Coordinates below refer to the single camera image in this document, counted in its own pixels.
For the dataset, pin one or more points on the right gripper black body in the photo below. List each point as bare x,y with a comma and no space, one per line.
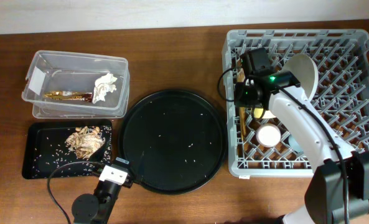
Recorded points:
242,96

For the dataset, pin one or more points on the yellow bowl with food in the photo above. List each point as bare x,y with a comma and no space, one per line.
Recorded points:
261,113

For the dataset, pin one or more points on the pink plastic cup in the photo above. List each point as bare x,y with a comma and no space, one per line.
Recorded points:
268,135

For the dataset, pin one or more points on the white round plate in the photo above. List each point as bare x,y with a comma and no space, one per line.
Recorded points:
305,70

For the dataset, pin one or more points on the light blue plastic cup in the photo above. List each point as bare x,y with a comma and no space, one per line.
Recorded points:
294,145

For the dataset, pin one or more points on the white napkin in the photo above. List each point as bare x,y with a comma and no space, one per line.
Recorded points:
103,85

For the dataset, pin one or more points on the gold foil wrapper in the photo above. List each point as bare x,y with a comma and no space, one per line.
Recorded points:
67,95

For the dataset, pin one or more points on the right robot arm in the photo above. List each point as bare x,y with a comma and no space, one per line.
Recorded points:
339,189

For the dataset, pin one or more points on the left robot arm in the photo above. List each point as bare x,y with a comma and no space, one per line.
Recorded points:
96,208

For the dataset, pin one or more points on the grey dishwasher rack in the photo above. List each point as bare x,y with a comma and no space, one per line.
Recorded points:
342,95

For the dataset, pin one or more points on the round black tray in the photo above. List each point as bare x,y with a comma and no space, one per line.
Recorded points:
174,140

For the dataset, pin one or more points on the food scraps pile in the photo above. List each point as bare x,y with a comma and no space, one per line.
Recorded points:
85,141

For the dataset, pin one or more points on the clear plastic bin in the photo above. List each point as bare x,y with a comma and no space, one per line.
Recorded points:
75,73

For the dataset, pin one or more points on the black rectangular tray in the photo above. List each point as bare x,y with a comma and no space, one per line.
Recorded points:
47,149

